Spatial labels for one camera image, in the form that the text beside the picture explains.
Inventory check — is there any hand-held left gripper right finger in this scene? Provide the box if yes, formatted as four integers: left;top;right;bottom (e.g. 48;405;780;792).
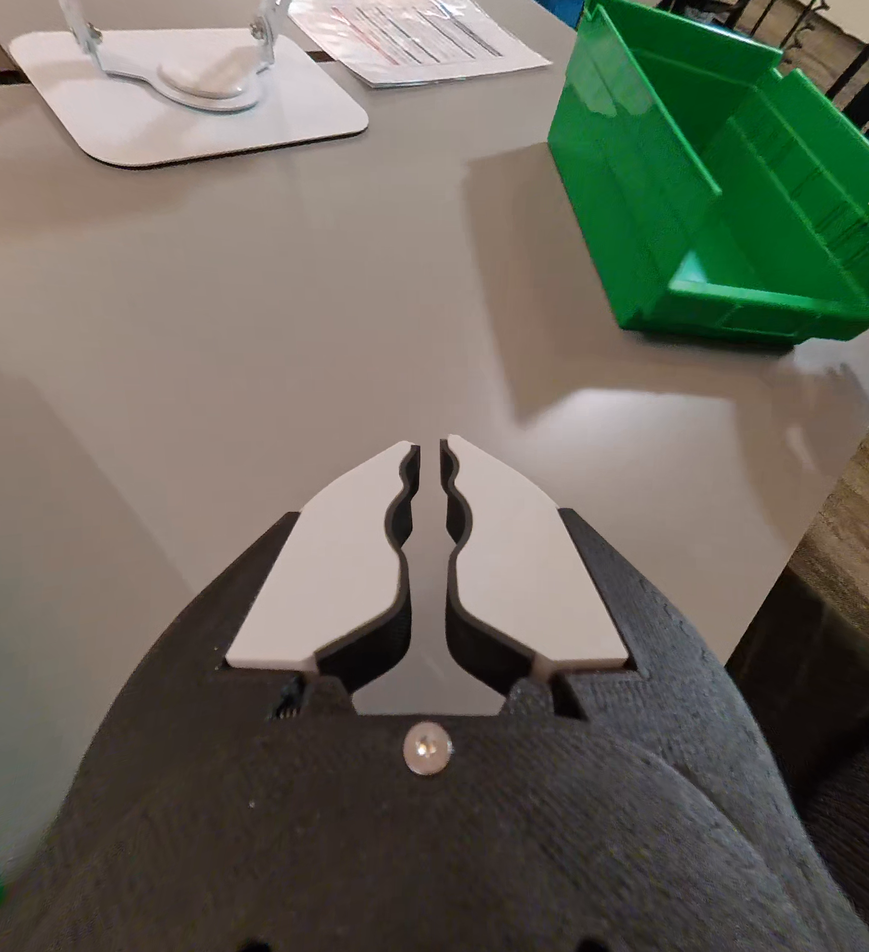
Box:
439;435;629;698

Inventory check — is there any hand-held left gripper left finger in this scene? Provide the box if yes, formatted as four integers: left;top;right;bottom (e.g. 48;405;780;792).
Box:
225;440;422;693

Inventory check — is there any grey desk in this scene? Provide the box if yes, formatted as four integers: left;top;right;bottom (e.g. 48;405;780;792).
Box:
0;0;869;890

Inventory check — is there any white document stand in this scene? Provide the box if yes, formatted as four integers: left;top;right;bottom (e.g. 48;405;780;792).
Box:
7;0;370;171

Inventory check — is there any laminated paper sheet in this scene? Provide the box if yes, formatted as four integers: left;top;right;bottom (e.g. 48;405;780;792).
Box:
288;0;554;90

